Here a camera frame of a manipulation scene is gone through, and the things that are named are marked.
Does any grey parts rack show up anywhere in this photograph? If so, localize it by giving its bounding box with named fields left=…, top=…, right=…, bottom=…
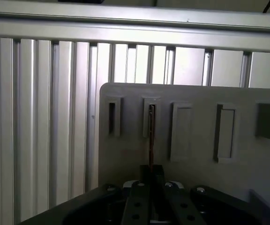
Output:
left=98, top=82, right=270, bottom=218

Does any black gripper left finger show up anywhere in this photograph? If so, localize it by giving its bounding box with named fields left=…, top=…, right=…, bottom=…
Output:
left=17, top=165, right=152, bottom=225

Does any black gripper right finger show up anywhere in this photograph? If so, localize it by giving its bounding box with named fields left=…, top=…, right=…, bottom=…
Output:
left=152, top=165, right=267, bottom=225

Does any green RAM stick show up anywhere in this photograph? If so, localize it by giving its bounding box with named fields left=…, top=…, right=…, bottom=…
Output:
left=148, top=104, right=156, bottom=175

